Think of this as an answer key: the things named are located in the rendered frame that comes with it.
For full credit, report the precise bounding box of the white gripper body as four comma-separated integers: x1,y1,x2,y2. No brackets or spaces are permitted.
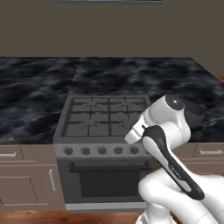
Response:
124,127,146,145

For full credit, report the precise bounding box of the grey stove with oven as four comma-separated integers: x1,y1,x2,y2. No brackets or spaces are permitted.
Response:
52,94,154,212

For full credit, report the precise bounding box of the dark grey pot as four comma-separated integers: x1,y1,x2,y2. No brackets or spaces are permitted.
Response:
178,98,207,130

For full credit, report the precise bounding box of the dark oven door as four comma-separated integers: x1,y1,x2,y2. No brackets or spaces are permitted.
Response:
59,157,160,204

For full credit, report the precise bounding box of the beige drawer front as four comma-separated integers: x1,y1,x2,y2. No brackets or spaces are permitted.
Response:
0,144,25,162
192,142,224,160

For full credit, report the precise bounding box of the beige cupboard door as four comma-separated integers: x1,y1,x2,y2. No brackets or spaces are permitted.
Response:
183,161,224,177
0,164,66,211

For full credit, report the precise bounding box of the beige plain cupboard panel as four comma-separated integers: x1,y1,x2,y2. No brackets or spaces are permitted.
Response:
19,143,58,163

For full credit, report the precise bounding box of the dark oven door handle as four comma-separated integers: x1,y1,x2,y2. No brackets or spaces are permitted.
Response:
68,161,152,173

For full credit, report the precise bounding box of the white drawer handle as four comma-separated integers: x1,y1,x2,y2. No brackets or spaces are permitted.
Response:
199,149,224,156
0,151,18,158

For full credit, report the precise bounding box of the white cupboard door handle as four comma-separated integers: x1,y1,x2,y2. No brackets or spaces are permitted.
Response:
48,168,57,193

